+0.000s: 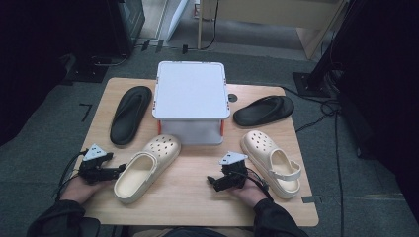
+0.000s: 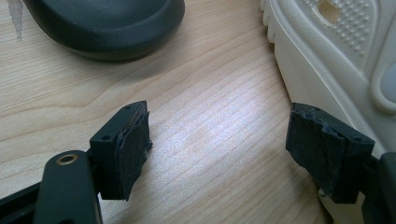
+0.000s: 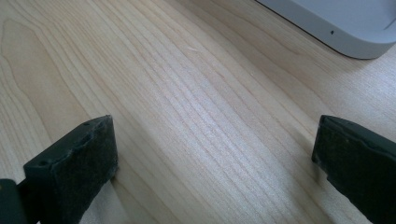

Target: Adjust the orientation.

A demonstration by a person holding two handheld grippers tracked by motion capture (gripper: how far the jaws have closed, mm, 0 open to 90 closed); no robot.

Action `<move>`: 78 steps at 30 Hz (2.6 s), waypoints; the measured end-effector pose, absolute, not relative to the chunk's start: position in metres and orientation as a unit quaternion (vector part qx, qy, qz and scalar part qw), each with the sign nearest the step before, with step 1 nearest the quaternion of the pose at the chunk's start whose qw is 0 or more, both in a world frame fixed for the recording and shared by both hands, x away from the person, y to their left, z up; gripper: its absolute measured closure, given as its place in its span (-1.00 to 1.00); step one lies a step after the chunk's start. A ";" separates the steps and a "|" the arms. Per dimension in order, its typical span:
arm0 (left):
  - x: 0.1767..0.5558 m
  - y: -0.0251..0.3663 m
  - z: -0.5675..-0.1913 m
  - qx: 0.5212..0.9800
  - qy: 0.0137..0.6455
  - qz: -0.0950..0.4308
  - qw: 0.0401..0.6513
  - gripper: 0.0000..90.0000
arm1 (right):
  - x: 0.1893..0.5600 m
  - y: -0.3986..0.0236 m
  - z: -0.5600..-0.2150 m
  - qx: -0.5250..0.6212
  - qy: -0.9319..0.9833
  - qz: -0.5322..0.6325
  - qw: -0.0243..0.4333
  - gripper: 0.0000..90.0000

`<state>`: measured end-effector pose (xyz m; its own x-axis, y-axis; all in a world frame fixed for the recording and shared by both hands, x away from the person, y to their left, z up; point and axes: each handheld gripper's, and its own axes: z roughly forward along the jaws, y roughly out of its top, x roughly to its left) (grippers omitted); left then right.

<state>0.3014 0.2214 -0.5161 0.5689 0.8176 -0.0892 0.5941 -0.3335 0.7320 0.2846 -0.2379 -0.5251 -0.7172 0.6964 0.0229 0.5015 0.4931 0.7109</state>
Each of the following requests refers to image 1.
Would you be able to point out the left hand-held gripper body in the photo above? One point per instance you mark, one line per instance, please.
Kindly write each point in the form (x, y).
(94, 154)

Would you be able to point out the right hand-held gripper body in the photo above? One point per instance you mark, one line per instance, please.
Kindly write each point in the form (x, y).
(234, 169)

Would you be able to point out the beige clog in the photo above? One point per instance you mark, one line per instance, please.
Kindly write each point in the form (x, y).
(148, 168)
(271, 163)

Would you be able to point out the black slipper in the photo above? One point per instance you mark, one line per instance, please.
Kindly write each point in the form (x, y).
(263, 110)
(130, 115)

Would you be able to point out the white two-tier shoe rack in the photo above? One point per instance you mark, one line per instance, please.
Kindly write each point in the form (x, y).
(191, 95)

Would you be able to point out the person's right hand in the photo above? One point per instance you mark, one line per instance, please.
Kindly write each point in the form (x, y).
(250, 194)

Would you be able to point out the person's left hand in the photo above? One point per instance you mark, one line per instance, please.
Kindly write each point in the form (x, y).
(79, 191)

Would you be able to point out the black round table grommet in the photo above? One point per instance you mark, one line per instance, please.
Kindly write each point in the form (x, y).
(232, 97)

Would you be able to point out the grey tape strip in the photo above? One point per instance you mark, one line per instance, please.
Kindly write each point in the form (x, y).
(309, 199)

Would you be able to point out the black plug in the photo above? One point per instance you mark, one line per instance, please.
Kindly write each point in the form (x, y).
(184, 48)

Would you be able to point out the dark cabinet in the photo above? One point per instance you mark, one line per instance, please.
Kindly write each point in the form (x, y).
(126, 23)

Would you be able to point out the black metal stand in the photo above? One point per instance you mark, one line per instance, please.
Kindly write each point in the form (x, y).
(329, 49)

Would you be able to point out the light wooden cabinet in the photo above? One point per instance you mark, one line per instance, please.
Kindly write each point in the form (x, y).
(273, 19)

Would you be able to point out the white board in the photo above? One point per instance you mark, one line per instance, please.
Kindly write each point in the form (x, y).
(178, 19)

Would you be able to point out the black stand base plate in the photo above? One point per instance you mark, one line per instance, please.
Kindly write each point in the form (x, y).
(87, 70)

